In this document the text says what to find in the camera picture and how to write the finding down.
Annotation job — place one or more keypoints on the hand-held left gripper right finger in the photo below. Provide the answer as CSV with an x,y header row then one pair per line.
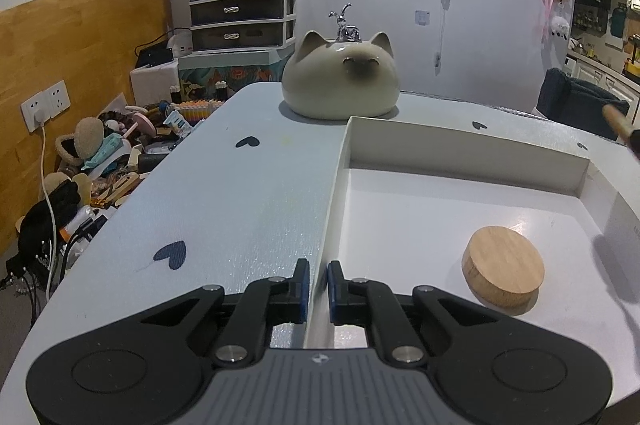
x,y
334,297

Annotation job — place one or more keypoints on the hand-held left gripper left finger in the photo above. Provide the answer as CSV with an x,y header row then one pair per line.
x,y
301,295

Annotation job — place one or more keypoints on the white shallow tray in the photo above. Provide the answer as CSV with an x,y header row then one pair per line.
x,y
410,215

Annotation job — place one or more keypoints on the round wooden disc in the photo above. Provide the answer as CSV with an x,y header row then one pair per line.
x,y
500,265

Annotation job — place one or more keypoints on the cat-shaped ceramic ornament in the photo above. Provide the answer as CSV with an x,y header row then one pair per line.
x,y
330,87

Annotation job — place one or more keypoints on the printed storage box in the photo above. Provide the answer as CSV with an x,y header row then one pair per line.
x,y
230,80

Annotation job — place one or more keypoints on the pile of assorted clutter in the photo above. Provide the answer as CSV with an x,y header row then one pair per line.
x,y
130,145

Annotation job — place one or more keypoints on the black cloth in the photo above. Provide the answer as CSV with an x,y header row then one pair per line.
x,y
50,215

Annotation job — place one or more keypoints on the beige plush toy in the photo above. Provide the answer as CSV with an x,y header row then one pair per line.
x,y
89,137

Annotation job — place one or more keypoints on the silver balloon dog figurine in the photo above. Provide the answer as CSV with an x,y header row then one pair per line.
x,y
344,30

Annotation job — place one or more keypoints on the white small appliance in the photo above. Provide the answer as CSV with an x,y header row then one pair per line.
x,y
181,45

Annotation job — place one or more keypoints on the black box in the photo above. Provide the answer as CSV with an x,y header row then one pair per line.
x,y
152,55

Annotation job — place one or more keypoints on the white plastic drawer unit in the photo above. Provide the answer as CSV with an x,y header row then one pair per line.
x,y
235,10

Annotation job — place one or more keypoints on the dark chair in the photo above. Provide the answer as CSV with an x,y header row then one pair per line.
x,y
575,100

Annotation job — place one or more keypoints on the teal bag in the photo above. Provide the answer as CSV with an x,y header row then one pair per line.
x,y
617,22

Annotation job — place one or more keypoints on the small wall plate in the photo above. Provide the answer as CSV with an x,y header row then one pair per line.
x,y
422,17

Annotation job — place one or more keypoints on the white wall socket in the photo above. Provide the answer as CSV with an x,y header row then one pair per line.
x,y
31,107
57,95

